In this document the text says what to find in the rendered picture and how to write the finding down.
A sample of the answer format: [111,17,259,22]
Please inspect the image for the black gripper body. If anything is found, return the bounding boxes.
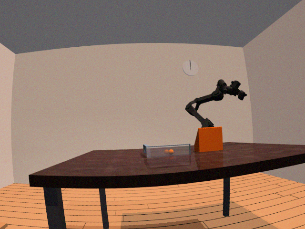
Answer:
[229,84,245,101]

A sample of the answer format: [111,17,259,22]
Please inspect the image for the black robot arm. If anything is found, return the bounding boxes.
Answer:
[185,79,241,128]

